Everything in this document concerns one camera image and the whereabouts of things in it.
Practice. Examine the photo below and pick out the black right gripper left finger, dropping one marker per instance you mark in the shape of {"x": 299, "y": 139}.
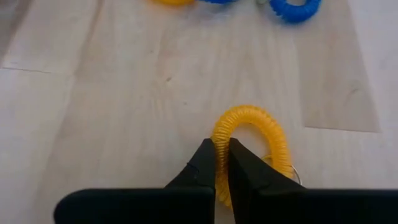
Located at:
{"x": 140, "y": 208}

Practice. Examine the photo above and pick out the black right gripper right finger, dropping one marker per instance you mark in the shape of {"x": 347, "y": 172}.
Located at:
{"x": 311, "y": 208}

